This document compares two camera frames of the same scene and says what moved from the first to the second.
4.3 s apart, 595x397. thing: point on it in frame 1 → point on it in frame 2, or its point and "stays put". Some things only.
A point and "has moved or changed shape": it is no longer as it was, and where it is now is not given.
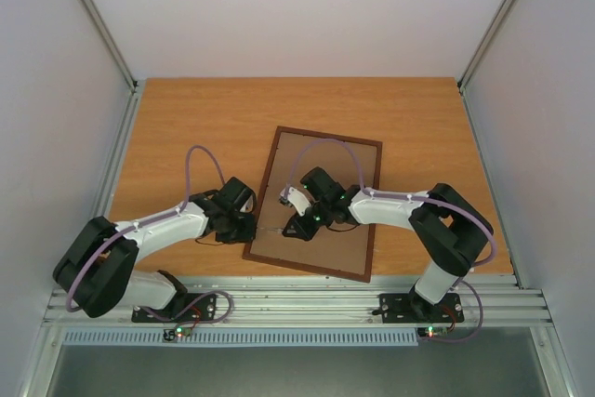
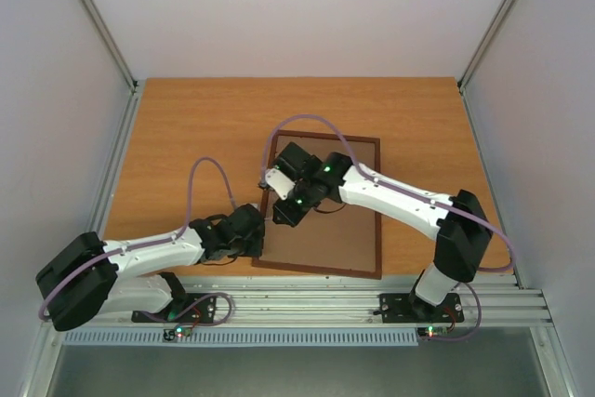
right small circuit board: x=432 y=331 stays put
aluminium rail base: x=320 y=300 stays put
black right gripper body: x=308 y=225 → x=285 y=213
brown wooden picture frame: x=247 y=256 has moved or changed shape
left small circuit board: x=178 y=332 stays put
